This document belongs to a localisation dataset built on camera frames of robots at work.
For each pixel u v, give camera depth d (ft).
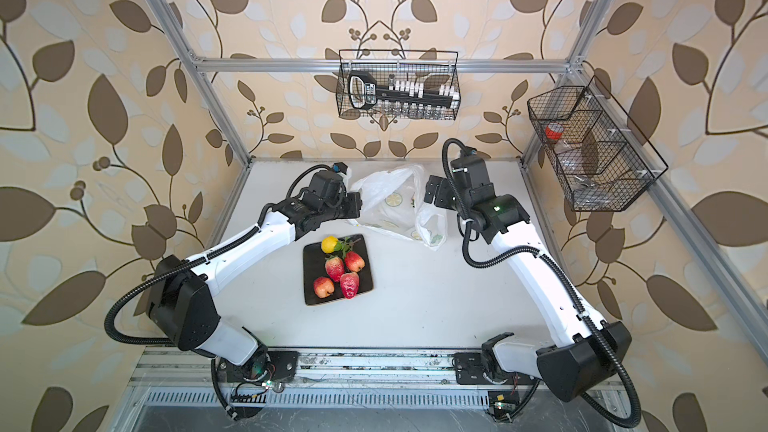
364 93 2.78
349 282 2.77
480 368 2.42
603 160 2.39
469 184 1.72
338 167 2.46
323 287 2.75
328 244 3.00
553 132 2.88
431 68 2.99
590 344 1.23
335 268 2.84
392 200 2.97
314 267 2.97
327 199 2.11
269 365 2.41
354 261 2.90
